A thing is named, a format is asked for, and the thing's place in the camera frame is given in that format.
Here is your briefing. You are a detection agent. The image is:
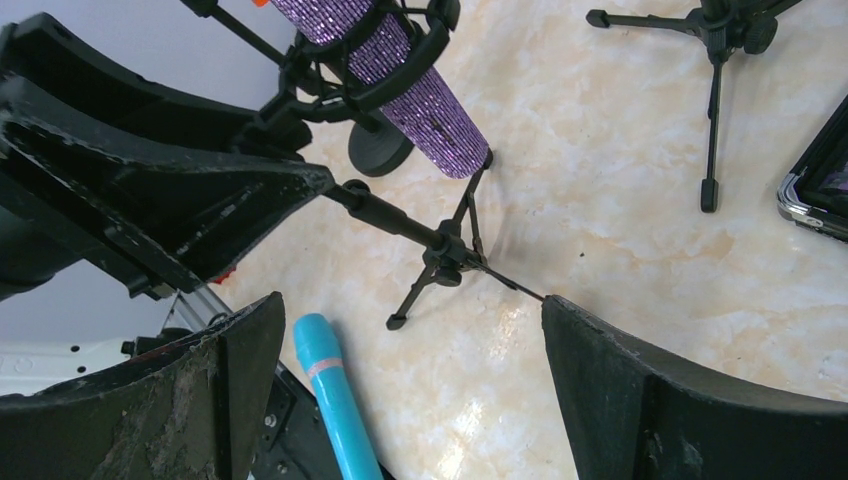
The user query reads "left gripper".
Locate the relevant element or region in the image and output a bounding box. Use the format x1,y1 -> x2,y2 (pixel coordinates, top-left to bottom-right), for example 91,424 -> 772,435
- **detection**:
1,13 -> 335,301

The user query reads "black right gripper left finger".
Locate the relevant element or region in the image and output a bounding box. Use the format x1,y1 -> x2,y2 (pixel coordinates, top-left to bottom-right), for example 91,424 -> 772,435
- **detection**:
1,292 -> 285,479

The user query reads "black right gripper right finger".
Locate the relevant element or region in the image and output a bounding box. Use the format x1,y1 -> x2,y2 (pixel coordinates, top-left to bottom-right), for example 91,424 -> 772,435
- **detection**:
542,295 -> 847,479

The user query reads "black tripod shock-mount stand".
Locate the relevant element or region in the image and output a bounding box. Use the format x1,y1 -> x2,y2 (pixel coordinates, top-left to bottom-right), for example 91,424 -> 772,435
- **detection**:
228,0 -> 548,333

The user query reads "black round-base mic stand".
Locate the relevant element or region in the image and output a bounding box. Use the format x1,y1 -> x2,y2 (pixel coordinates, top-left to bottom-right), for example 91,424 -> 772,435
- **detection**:
183,0 -> 413,177

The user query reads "purple glitter microphone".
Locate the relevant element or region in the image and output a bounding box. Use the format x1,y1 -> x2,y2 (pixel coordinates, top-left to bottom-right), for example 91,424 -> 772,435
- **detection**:
274,1 -> 491,179

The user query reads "black tripod stand with clip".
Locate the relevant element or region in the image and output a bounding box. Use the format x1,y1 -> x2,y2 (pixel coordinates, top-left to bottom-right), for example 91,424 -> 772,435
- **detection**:
586,0 -> 800,213

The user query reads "teal toy microphone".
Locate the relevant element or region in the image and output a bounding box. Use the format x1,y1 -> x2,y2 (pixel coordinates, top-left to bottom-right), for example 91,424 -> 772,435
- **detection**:
293,313 -> 383,479

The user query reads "black poker chip case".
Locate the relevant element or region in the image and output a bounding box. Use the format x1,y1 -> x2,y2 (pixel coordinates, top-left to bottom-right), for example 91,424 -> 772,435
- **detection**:
776,100 -> 847,243

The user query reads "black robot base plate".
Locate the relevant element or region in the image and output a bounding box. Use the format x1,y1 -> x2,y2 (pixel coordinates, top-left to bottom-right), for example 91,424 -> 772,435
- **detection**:
251,364 -> 342,479

